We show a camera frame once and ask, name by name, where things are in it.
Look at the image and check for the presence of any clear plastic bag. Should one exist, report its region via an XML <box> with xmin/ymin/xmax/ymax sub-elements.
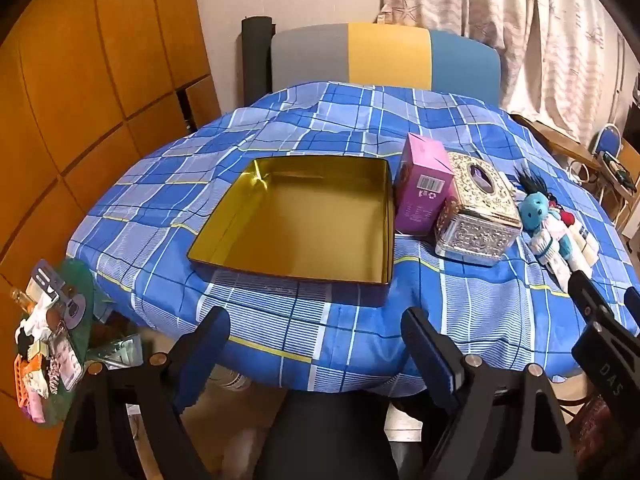
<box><xmin>87</xmin><ymin>335</ymin><xmax>143</xmax><ymax>368</ymax></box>

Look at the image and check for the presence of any orange plastic basket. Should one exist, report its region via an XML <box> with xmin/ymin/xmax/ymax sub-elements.
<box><xmin>15</xmin><ymin>355</ymin><xmax>37</xmax><ymax>407</ymax></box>

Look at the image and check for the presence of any black rolled mat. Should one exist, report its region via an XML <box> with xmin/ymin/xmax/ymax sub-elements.
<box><xmin>241</xmin><ymin>16</ymin><xmax>275</xmax><ymax>108</ymax></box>

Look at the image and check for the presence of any small red plush toy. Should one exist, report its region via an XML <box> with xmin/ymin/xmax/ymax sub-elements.
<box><xmin>547</xmin><ymin>200</ymin><xmax>576</xmax><ymax>227</ymax></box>

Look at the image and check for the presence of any pink cardboard box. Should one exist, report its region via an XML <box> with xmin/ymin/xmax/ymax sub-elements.
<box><xmin>395</xmin><ymin>133</ymin><xmax>457</xmax><ymax>236</ymax></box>

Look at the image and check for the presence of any cream lace towel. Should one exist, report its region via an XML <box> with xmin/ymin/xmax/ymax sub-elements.
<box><xmin>570</xmin><ymin>224</ymin><xmax>600</xmax><ymax>268</ymax></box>

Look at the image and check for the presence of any wooden side table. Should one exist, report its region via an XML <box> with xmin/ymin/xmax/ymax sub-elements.
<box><xmin>510</xmin><ymin>112</ymin><xmax>601</xmax><ymax>171</ymax></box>

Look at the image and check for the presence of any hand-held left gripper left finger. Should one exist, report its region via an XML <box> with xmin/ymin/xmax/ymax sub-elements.
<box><xmin>52</xmin><ymin>305</ymin><xmax>232</xmax><ymax>480</ymax></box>

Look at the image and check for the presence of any wooden wardrobe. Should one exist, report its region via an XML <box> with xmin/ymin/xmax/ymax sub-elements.
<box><xmin>0</xmin><ymin>0</ymin><xmax>221</xmax><ymax>311</ymax></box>

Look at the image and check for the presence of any photo card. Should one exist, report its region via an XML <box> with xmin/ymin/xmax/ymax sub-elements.
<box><xmin>47</xmin><ymin>324</ymin><xmax>83</xmax><ymax>392</ymax></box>

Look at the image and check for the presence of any gold square tin box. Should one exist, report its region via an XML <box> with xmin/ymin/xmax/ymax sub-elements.
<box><xmin>186</xmin><ymin>156</ymin><xmax>396</xmax><ymax>307</ymax></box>

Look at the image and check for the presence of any blue teddy bear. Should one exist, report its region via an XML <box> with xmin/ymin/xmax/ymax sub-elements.
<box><xmin>517</xmin><ymin>191</ymin><xmax>576</xmax><ymax>261</ymax></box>

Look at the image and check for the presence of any blue folding chair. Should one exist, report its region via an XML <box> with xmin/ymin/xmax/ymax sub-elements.
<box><xmin>592</xmin><ymin>123</ymin><xmax>623</xmax><ymax>161</ymax></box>

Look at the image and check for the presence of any ornate silver tissue box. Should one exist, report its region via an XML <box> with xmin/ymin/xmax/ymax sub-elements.
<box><xmin>434</xmin><ymin>151</ymin><xmax>523</xmax><ymax>267</ymax></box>

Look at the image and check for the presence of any printed beige curtain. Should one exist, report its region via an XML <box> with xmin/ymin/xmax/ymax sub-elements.
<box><xmin>380</xmin><ymin>0</ymin><xmax>626</xmax><ymax>146</ymax></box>

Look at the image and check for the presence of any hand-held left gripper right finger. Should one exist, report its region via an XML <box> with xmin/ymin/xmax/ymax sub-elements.
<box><xmin>401</xmin><ymin>306</ymin><xmax>580</xmax><ymax>480</ymax></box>

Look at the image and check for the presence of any grey yellow blue chair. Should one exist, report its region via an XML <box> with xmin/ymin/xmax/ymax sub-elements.
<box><xmin>270</xmin><ymin>22</ymin><xmax>502</xmax><ymax>106</ymax></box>

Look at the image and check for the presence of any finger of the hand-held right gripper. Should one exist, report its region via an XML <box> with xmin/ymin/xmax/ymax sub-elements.
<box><xmin>569</xmin><ymin>269</ymin><xmax>625</xmax><ymax>335</ymax></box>
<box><xmin>624</xmin><ymin>285</ymin><xmax>640</xmax><ymax>324</ymax></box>

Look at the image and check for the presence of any blue plaid tablecloth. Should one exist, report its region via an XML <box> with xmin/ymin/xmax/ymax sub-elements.
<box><xmin>66</xmin><ymin>80</ymin><xmax>633</xmax><ymax>393</ymax></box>

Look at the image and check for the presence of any white towel with teal band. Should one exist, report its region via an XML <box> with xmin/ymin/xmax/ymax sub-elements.
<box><xmin>530</xmin><ymin>234</ymin><xmax>571</xmax><ymax>291</ymax></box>

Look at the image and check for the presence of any white cable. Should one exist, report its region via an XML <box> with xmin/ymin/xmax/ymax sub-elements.
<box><xmin>567</xmin><ymin>160</ymin><xmax>596</xmax><ymax>186</ymax></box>

